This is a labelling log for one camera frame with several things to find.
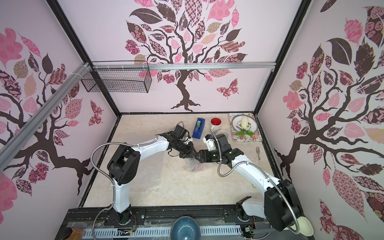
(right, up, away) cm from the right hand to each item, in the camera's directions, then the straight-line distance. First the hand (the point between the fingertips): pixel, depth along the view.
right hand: (200, 155), depth 82 cm
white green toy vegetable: (+34, +19, +28) cm, 48 cm away
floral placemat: (+26, +8, +22) cm, 35 cm away
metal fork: (+39, -1, +16) cm, 43 cm away
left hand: (-1, -2, +4) cm, 5 cm away
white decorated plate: (+41, +17, +29) cm, 53 cm away
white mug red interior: (+12, +19, +26) cm, 34 cm away
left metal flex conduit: (-34, -2, -29) cm, 45 cm away
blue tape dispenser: (0, +15, +22) cm, 27 cm away
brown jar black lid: (-55, -30, -19) cm, 66 cm away
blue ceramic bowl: (-7, -33, -12) cm, 35 cm away
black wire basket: (-44, +49, +13) cm, 67 cm away
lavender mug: (+10, +12, -14) cm, 21 cm away
